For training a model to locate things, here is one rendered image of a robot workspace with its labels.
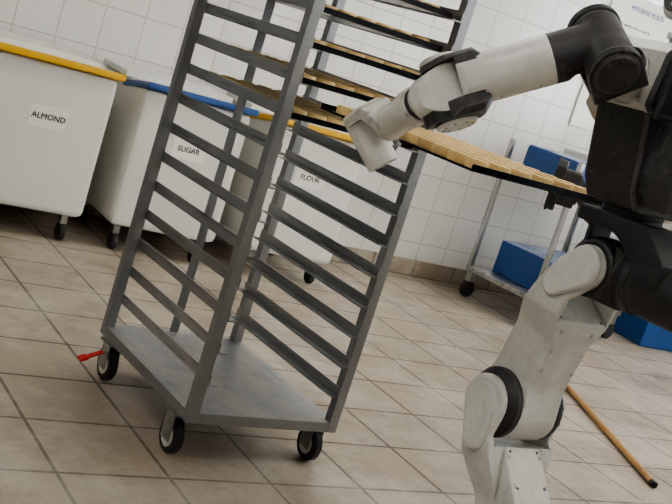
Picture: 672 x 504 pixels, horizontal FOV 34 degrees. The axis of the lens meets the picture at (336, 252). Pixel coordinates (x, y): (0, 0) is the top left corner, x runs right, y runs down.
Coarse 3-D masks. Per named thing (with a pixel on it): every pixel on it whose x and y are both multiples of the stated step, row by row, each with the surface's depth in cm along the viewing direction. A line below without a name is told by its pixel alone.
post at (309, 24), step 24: (312, 0) 269; (312, 24) 270; (288, 72) 273; (288, 96) 273; (288, 120) 275; (264, 168) 276; (264, 192) 278; (240, 240) 280; (240, 264) 281; (216, 312) 284; (216, 336) 284; (192, 384) 289; (192, 408) 288
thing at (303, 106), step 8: (232, 80) 315; (240, 80) 330; (256, 88) 313; (264, 88) 332; (272, 96) 303; (296, 96) 340; (296, 104) 303; (304, 104) 314; (312, 104) 323; (320, 104) 334; (296, 112) 281; (304, 112) 282; (312, 112) 288; (320, 112) 298; (328, 112) 309; (328, 120) 289; (336, 120) 288
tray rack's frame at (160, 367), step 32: (192, 32) 321; (320, 64) 346; (160, 128) 326; (160, 160) 328; (128, 256) 333; (192, 256) 346; (256, 288) 360; (128, 352) 321; (160, 352) 328; (192, 352) 337; (160, 384) 303; (224, 384) 318; (256, 384) 327; (288, 384) 336; (224, 416) 294; (256, 416) 300; (288, 416) 308; (320, 416) 317
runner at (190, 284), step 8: (144, 248) 330; (152, 248) 325; (152, 256) 325; (160, 256) 320; (160, 264) 320; (168, 264) 316; (168, 272) 315; (176, 272) 311; (184, 280) 307; (192, 280) 303; (192, 288) 302; (200, 288) 299; (200, 296) 298; (208, 296) 295; (208, 304) 294; (232, 320) 286
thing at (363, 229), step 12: (288, 192) 345; (300, 192) 343; (312, 204) 337; (324, 204) 331; (336, 216) 326; (348, 216) 321; (360, 228) 315; (372, 228) 311; (372, 240) 306; (384, 240) 306
